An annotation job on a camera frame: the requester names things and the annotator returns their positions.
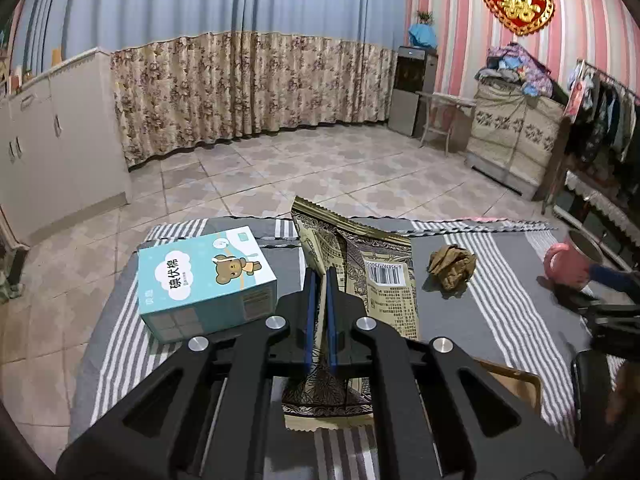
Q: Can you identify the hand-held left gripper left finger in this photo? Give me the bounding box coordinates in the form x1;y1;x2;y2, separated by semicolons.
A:
56;267;321;480

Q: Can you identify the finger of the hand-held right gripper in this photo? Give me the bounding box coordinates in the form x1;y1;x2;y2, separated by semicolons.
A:
589;262;640;295

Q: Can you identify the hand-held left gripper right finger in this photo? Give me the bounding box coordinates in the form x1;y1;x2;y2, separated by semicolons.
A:
325;266;586;480

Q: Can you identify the pink mug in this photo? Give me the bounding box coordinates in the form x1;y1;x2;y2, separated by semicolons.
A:
544;229;606;291

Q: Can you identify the gold patterned snack wrapper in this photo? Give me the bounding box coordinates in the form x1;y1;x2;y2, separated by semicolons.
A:
281;195;421;431

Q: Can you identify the lace trimmed shelf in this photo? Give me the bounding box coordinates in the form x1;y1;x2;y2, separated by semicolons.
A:
562;170;640;261

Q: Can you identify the grey striped blanket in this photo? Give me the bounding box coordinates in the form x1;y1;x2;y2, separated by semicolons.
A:
67;217;621;480

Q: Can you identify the wooden tray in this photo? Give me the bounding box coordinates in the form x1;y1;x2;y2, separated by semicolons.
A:
475;357;543;416

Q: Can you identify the teal carton box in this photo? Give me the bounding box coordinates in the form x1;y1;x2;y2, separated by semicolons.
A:
137;226;279;345

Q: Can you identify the crumpled brown wrapper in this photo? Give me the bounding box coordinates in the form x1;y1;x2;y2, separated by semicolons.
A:
427;245;477;292

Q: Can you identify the clothes rack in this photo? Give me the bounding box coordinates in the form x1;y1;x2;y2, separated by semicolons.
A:
565;59;640;171

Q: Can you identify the cloth covered wardrobe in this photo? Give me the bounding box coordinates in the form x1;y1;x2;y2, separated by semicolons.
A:
465;80;568;198

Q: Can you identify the pile of clothes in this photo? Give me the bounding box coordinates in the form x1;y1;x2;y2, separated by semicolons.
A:
475;42;553;98

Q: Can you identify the grey water dispenser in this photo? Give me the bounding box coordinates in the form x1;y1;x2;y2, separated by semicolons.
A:
389;46;439;137

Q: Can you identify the folding table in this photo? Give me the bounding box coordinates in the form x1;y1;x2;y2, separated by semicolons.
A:
415;91;476;153

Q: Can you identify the blue floral curtain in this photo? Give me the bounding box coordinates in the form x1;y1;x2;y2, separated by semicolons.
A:
10;0;416;168

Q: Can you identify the blue bag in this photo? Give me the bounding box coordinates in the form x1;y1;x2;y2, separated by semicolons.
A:
407;22;437;50

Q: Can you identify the white cabinet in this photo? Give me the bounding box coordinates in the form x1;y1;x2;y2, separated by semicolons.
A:
0;47;133;246

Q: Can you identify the red heart wall decoration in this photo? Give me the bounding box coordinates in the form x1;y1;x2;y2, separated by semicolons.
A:
481;0;557;37

